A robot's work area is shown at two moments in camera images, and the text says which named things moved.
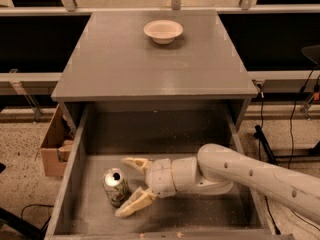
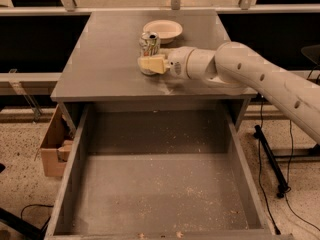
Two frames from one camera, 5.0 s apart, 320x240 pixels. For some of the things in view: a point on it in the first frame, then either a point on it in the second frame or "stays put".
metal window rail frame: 248,5 stays put
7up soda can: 116,187 -> 149,45
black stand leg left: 22,225 stays put
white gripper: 160,178 -> 180,61
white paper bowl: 163,31 stays put
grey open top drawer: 108,134 stays put
